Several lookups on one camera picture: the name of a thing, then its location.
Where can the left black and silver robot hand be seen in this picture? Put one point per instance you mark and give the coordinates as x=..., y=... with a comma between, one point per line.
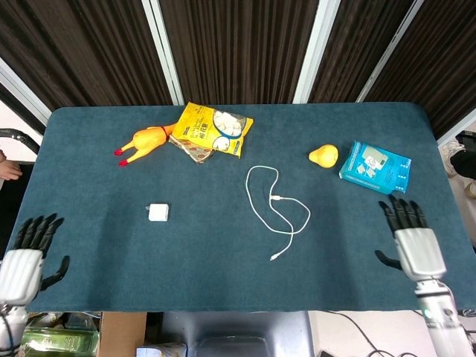
x=18, y=275

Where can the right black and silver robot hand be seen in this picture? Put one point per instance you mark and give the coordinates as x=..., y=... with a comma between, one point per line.
x=420, y=253

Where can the white charger plug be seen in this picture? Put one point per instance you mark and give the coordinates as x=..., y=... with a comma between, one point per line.
x=159, y=212

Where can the green printed package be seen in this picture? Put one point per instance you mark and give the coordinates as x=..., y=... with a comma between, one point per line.
x=59, y=342

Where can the blue cardboard product box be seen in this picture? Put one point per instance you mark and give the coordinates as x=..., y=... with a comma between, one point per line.
x=375, y=167

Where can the teal felt table cloth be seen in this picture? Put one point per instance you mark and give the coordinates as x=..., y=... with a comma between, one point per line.
x=111, y=241

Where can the black bag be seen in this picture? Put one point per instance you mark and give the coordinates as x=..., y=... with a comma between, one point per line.
x=465, y=160

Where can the bystander bare skin limb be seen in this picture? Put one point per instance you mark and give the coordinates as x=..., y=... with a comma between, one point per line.
x=9, y=171

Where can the white crumpled cloth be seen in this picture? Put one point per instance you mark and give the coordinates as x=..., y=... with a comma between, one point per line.
x=451, y=152

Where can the brown cardboard box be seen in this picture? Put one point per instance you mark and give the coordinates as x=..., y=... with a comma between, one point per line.
x=122, y=334

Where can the yellow pear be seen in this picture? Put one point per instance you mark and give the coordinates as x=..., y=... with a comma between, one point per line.
x=327, y=156

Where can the black curved chair armrest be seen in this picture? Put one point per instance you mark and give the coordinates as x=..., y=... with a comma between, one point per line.
x=22, y=137

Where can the yellow rubber chicken toy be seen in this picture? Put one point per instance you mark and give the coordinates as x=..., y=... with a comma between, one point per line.
x=148, y=139

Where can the grey plastic bin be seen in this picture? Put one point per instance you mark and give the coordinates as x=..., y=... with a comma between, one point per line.
x=238, y=331

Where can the brown and silver snack packet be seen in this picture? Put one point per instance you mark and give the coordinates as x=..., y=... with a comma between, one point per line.
x=197, y=153

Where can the yellow marshmallow bag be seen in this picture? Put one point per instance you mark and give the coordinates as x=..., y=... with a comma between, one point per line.
x=193, y=126

